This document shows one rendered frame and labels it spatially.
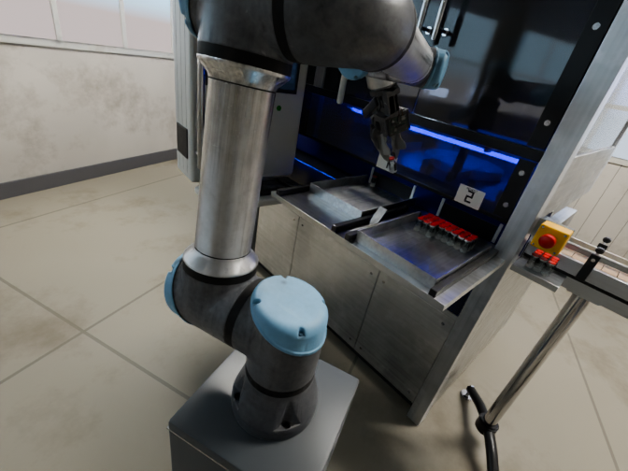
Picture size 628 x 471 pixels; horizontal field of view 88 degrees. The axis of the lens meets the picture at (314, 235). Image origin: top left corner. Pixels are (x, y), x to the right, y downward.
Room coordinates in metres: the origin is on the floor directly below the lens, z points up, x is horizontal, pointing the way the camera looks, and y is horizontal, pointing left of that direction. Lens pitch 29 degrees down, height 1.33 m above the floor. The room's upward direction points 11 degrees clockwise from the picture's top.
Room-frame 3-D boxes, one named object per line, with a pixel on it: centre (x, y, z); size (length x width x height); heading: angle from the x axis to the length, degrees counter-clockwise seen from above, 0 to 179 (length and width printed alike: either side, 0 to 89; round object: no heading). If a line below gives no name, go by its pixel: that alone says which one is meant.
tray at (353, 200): (1.19, -0.16, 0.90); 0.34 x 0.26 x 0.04; 137
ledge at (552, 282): (0.90, -0.71, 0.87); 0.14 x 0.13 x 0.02; 137
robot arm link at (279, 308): (0.37, 0.02, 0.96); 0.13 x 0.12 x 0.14; 69
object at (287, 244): (1.96, -0.19, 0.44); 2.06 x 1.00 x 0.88; 47
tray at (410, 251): (0.87, -0.33, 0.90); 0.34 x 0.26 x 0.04; 137
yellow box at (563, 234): (0.88, -0.67, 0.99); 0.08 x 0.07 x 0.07; 137
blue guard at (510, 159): (1.60, 0.14, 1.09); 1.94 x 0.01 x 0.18; 47
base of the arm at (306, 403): (0.36, 0.01, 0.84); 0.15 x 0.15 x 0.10
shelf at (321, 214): (1.02, -0.24, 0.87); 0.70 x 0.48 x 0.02; 47
